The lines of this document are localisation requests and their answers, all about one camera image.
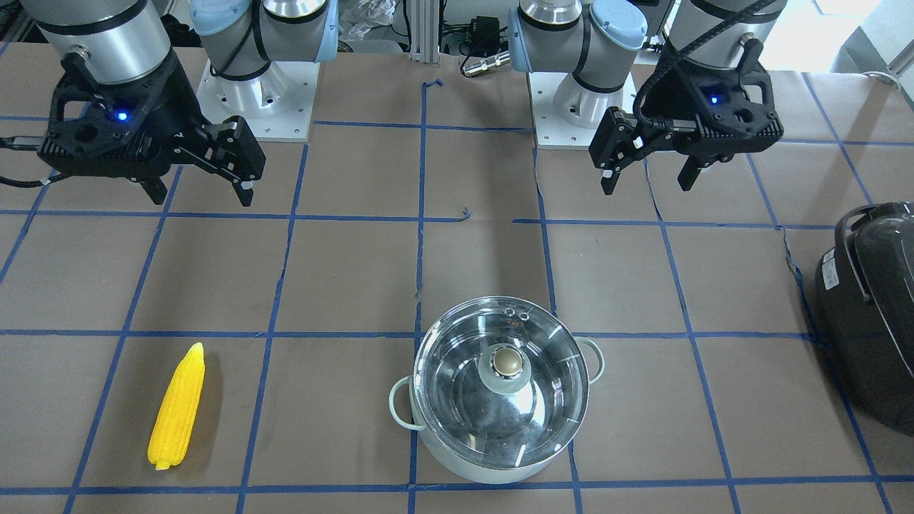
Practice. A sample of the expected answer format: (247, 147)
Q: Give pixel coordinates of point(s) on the black power adapter box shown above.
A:
(484, 30)

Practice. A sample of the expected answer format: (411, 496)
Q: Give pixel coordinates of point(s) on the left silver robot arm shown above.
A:
(598, 43)

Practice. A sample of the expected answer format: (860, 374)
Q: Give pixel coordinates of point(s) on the aluminium frame post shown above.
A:
(424, 31)

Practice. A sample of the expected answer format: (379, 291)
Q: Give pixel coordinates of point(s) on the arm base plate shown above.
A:
(277, 105)
(566, 115)

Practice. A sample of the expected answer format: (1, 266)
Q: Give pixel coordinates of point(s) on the yellow plastic corn cob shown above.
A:
(176, 416)

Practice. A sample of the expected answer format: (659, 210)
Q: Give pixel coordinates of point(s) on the glass pot lid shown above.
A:
(501, 382)

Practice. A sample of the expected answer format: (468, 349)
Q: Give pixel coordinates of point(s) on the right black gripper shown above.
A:
(184, 102)

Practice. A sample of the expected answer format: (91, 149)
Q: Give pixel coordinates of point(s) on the pale green cooking pot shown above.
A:
(493, 457)

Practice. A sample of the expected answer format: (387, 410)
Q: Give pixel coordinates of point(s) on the dark grey rice cooker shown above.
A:
(863, 295)

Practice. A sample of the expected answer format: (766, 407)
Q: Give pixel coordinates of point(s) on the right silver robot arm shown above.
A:
(124, 40)

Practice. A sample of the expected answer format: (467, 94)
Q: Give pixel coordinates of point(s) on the silver metal connector plug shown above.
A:
(485, 65)

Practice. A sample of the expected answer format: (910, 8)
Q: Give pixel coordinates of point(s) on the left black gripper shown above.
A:
(670, 98)

